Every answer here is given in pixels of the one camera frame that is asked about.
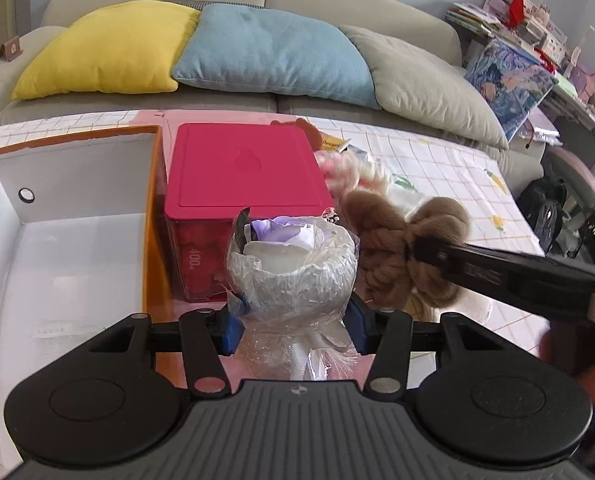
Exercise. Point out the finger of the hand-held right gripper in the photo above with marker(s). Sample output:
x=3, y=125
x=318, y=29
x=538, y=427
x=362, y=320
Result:
x=457, y=265

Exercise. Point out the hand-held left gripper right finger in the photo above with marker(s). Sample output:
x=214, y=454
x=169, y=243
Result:
x=357, y=327

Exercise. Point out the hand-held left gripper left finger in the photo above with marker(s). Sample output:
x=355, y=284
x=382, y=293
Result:
x=231, y=336

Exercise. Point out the brown yarn skein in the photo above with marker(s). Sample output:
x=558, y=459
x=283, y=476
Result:
x=377, y=240

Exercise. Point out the white cardboard box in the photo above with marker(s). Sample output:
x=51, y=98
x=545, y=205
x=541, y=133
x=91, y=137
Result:
x=77, y=260

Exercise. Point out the yellow snack packet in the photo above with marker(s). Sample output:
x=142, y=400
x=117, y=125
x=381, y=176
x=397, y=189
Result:
x=330, y=144

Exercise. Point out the person's right forearm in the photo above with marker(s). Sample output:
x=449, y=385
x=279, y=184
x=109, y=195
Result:
x=592, y=375

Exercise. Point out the black backpack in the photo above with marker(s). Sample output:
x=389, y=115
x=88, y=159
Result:
x=545, y=210

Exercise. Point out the pink desk chair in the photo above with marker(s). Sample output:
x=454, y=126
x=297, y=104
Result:
x=577, y=175

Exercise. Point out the pink and white yarn skein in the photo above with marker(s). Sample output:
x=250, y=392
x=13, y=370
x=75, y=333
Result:
x=350, y=166

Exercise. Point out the clear plastic folder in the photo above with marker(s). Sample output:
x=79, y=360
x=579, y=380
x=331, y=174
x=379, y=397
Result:
x=545, y=135

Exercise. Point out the red lidded plastic box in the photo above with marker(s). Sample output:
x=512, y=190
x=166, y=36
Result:
x=237, y=170

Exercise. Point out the cluttered desk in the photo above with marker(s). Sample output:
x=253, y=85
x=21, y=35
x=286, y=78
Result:
x=572, y=105

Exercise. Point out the beige pillow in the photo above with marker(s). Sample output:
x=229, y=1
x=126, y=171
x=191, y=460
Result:
x=427, y=85

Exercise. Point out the blue printed cushion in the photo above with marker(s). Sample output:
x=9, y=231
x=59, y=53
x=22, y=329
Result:
x=507, y=85

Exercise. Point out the brown bear-shaped sponge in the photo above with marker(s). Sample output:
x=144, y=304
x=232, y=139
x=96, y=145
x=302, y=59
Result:
x=307, y=129

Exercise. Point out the stack of books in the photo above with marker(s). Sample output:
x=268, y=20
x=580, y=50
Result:
x=472, y=17

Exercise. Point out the blue pillow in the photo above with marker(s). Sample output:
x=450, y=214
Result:
x=277, y=50

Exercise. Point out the yellow pillow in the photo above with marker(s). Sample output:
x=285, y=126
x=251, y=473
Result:
x=107, y=45

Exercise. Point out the small brown card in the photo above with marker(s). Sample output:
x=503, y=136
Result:
x=10, y=49

